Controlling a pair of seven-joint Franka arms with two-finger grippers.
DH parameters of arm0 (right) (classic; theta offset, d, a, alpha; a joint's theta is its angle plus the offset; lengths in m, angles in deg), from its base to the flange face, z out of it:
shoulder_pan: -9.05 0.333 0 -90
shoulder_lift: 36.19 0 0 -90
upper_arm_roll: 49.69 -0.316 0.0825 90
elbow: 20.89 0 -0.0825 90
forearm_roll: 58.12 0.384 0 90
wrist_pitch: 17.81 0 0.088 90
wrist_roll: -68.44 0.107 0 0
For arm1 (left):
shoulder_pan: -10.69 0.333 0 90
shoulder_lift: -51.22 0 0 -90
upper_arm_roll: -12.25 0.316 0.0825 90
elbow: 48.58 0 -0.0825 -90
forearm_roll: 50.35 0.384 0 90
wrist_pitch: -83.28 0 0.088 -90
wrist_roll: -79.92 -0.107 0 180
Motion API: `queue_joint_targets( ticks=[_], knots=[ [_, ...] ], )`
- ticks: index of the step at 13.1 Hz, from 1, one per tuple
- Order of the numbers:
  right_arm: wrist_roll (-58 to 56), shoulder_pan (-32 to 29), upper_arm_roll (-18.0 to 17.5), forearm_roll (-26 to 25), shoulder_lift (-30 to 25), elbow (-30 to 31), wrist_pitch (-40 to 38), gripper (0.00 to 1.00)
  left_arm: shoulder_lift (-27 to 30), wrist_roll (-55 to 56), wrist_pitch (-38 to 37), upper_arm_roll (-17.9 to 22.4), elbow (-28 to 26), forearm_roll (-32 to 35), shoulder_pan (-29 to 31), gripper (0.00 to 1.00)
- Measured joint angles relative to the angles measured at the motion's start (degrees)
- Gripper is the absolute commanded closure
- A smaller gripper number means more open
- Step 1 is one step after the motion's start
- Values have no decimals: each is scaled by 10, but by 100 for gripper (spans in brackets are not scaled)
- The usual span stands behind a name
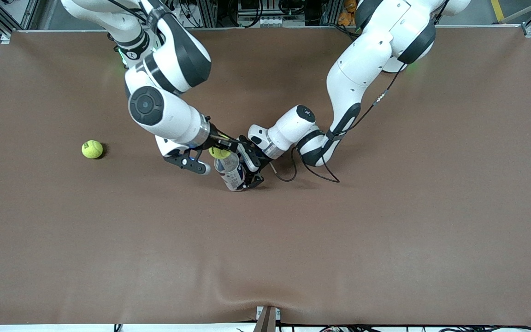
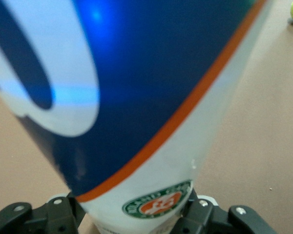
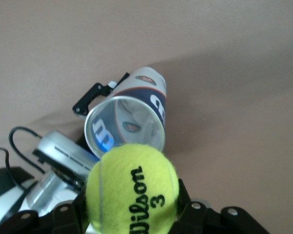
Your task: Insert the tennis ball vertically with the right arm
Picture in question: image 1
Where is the aluminium frame post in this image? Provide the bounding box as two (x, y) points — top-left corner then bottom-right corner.
(192, 0), (218, 27)
(321, 0), (342, 27)

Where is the brown table mat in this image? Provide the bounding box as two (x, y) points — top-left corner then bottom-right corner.
(0, 27), (531, 326)

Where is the metal table clamp bracket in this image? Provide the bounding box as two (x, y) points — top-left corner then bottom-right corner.
(253, 305), (281, 332)

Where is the orange objects pile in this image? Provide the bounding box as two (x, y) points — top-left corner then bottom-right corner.
(338, 0), (359, 27)

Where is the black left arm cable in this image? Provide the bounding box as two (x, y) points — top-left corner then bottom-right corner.
(270, 65), (408, 184)

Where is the white electrical connector block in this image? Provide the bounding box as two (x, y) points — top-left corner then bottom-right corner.
(237, 16), (285, 27)

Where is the white blue tennis ball can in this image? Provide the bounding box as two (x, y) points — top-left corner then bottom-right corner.
(214, 152), (248, 192)

